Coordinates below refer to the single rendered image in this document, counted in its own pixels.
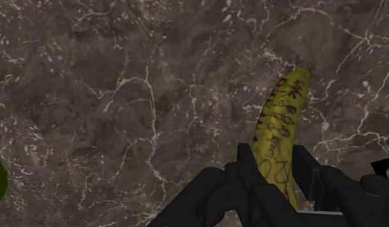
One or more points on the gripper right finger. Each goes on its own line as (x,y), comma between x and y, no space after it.
(339,191)

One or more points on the yellow banana with black scribbles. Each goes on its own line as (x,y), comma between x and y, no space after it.
(280,132)

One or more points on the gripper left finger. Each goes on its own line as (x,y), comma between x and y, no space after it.
(241,195)

